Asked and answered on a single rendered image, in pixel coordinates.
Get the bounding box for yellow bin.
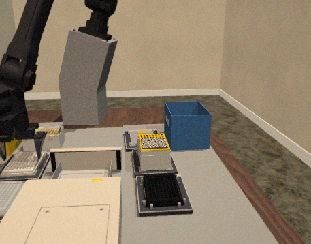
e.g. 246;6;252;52
5;139;22;156

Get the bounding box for blue open-top bin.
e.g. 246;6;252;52
164;101;212;151

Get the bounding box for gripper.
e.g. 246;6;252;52
0;107;47;161

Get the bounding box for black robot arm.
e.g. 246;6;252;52
0;0;118;142

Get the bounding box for white flat mat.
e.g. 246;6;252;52
61;124;279;244

